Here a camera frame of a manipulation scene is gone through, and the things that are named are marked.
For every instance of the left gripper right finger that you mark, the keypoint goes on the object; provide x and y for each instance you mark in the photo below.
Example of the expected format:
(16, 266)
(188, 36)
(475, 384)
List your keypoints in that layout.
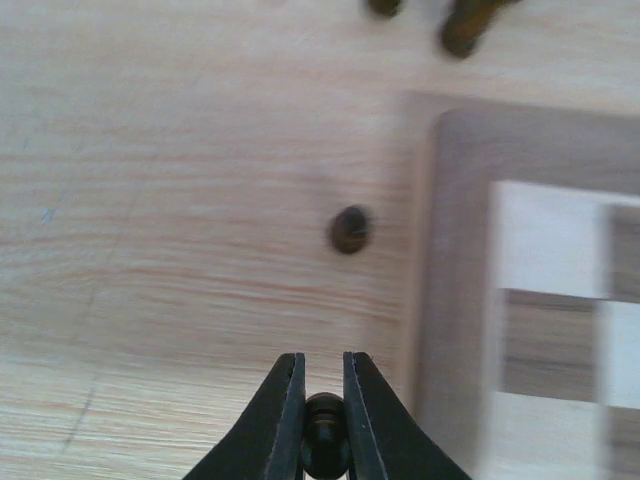
(385, 441)

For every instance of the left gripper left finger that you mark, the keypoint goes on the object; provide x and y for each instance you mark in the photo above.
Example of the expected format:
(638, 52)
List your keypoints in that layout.
(265, 441)

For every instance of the dark pawn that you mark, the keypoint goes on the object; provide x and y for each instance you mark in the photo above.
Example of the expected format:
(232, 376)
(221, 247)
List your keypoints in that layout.
(325, 451)
(350, 230)

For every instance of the wooden chess board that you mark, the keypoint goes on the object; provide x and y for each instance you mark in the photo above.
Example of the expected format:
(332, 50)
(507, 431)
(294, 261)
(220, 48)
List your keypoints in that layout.
(527, 359)

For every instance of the dark chess piece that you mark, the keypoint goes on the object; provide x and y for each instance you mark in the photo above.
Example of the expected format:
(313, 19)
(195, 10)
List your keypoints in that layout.
(384, 9)
(466, 23)

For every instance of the dark chess piece far left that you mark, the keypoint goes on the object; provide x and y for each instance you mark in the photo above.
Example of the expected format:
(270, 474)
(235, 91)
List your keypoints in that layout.
(384, 9)

